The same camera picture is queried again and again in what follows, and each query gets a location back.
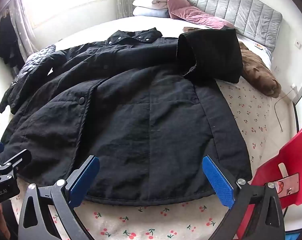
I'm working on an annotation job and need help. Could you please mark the pink velvet pillow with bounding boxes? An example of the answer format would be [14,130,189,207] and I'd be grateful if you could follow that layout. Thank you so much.
[152,0,191,19]
[170,6,237,30]

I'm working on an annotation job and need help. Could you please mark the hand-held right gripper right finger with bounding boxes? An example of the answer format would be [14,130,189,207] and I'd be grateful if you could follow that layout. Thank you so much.
[202,155,286,240]

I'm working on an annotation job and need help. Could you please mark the white folded blanket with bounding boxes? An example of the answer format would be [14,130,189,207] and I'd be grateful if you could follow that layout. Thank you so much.
[132,0,170,12]

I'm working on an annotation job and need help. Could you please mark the bed with white sheet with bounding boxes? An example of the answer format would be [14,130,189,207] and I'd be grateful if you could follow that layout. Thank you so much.
[32,15,273,58]

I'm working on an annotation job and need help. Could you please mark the brown garment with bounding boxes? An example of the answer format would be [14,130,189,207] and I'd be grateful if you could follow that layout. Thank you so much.
[183,26,282,98]

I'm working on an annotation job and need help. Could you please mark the black coat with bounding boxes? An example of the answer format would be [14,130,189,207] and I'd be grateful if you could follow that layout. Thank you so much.
[0,27,253,207]

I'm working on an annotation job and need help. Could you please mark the light blue pillow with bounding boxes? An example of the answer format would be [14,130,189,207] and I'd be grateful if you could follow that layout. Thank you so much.
[133,6,170,18]

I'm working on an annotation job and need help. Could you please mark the smartphone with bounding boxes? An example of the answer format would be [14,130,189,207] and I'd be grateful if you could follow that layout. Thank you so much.
[276,172,300,198]

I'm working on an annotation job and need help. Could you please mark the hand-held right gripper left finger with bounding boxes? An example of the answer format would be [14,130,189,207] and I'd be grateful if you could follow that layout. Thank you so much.
[18,155,100,240]

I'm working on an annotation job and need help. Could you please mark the red plastic chair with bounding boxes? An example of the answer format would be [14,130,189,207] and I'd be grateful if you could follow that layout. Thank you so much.
[237,126,302,240]

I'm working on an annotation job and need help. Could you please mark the dark quilted jacket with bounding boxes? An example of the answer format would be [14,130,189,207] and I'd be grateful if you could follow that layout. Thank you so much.
[0,44,57,114]

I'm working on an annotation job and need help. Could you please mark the grey padded headboard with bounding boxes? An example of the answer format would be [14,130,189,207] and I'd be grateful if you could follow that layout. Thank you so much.
[163,0,283,52]

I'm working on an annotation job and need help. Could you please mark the dark hanging clothes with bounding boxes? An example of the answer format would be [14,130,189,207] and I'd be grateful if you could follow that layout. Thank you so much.
[0,15,25,68]

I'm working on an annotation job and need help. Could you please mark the thin black cable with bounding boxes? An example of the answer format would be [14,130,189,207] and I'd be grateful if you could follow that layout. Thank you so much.
[274,86,295,133]

